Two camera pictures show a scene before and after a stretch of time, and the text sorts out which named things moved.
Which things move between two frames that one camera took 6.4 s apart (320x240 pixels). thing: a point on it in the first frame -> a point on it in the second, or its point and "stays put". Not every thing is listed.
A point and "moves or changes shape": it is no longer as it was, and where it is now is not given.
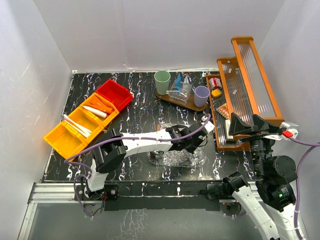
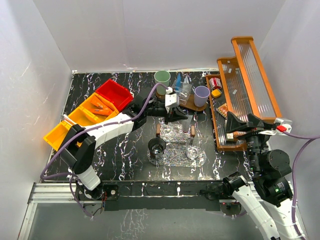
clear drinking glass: [198, 157] moves or changes shape
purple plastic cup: [201, 95] stays put
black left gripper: [191, 149] -> [174, 114]
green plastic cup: [162, 78] stays put
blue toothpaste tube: [178, 86] stays put
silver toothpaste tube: [186, 80] stays put
